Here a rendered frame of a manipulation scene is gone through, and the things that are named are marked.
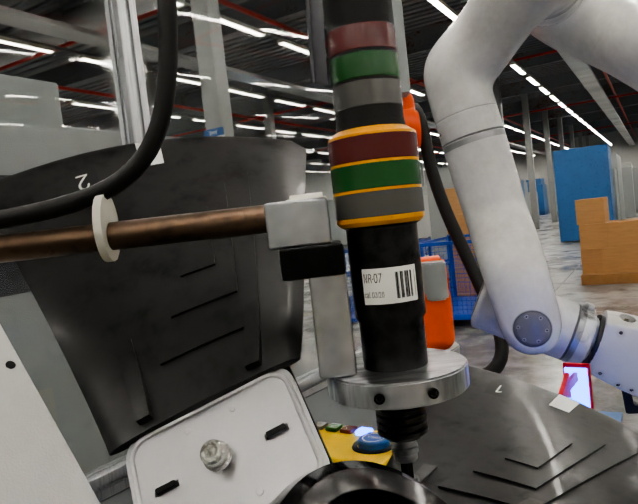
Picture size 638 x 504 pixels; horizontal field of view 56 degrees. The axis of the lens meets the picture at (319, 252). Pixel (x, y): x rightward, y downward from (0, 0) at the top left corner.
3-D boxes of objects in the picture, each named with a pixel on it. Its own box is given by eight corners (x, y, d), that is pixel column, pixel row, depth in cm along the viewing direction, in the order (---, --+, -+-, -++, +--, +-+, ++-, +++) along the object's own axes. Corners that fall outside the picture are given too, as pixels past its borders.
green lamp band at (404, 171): (333, 193, 27) (330, 166, 27) (332, 196, 32) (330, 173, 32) (429, 182, 27) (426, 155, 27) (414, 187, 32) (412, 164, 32)
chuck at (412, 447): (394, 466, 30) (389, 418, 29) (391, 455, 31) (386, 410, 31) (421, 463, 30) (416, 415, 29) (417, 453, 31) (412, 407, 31)
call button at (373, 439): (352, 453, 74) (351, 439, 74) (369, 441, 78) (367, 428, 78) (380, 458, 72) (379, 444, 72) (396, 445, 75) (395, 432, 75)
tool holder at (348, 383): (284, 423, 27) (258, 202, 26) (292, 380, 34) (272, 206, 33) (487, 401, 26) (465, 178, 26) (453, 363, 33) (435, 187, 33)
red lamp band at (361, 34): (328, 51, 28) (325, 24, 27) (328, 70, 31) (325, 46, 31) (401, 43, 27) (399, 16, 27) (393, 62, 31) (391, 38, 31)
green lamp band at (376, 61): (332, 80, 28) (329, 53, 28) (331, 95, 31) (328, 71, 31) (404, 71, 28) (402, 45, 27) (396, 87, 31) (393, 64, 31)
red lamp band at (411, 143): (330, 164, 27) (327, 137, 27) (329, 172, 32) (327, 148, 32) (426, 153, 27) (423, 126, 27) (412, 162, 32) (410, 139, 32)
